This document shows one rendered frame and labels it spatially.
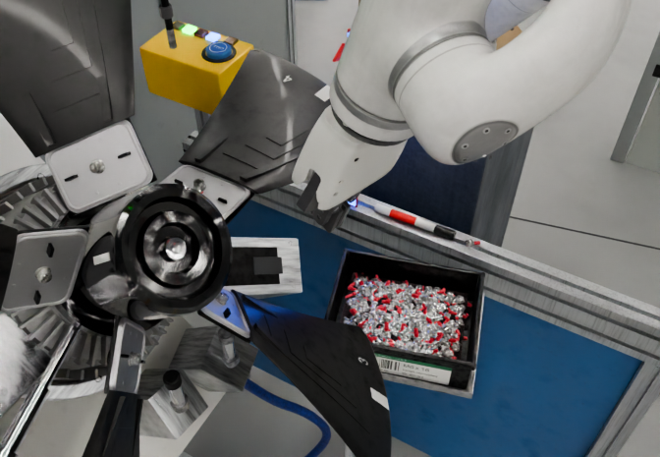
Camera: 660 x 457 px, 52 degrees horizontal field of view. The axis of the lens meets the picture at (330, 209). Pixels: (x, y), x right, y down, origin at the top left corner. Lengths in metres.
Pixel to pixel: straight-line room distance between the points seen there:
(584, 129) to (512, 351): 1.69
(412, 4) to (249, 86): 0.43
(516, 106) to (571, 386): 0.90
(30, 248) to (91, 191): 0.10
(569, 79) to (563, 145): 2.28
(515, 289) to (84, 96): 0.72
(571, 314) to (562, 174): 1.53
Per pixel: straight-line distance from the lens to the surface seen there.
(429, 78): 0.45
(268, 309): 0.78
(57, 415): 0.88
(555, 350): 1.23
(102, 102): 0.66
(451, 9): 0.46
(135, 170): 0.67
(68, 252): 0.63
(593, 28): 0.45
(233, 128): 0.80
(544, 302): 1.12
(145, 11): 1.70
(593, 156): 2.73
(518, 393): 1.37
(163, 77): 1.18
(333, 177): 0.58
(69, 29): 0.68
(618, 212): 2.54
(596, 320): 1.12
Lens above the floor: 1.68
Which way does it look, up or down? 46 degrees down
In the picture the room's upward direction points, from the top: straight up
